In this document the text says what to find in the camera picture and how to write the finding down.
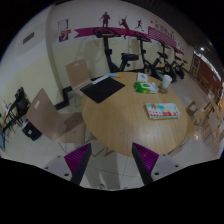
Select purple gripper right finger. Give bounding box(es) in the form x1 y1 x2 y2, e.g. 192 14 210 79
132 143 159 185

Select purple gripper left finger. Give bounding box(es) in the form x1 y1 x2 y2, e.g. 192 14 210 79
64 143 92 185

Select black folded towel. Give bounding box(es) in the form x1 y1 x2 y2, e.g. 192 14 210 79
81 77 124 103

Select near beige plywood chair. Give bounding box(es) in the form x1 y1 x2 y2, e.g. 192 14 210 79
26 89 86 144

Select beige plywood chair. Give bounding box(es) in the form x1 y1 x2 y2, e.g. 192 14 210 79
65 59 91 96
26 89 86 144

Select round wooden table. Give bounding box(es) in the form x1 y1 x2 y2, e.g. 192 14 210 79
81 72 188 156

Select colourful box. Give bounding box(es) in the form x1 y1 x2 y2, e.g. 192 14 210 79
145 103 180 119

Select black waste bin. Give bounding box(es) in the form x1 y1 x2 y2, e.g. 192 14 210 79
22 121 42 141

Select green wet wipes pack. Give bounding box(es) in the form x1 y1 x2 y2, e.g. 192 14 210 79
134 82 158 94

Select black folding chair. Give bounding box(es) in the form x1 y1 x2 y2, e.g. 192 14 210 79
3 87 30 130

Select white paper cup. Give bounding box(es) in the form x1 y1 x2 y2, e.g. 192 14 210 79
161 74 172 89

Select white paper sheet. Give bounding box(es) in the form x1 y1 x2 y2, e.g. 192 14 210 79
137 72 148 82

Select far beige plywood chair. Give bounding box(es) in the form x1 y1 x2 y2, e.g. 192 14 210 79
65 59 91 96

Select middle black exercise bike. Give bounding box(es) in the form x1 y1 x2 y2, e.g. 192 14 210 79
134 31 177 83

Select black exercise bike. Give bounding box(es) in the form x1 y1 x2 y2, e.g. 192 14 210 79
164 47 186 79
134 31 177 83
92 27 140 74

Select white ruler with blue tip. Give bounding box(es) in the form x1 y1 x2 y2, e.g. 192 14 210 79
92 73 121 84

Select right black exercise bike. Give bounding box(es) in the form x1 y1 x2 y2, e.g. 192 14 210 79
164 47 186 79

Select left black exercise bike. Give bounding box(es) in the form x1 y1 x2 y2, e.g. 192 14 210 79
92 27 140 74

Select purple wall poster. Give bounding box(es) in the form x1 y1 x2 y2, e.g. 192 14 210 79
58 19 71 42

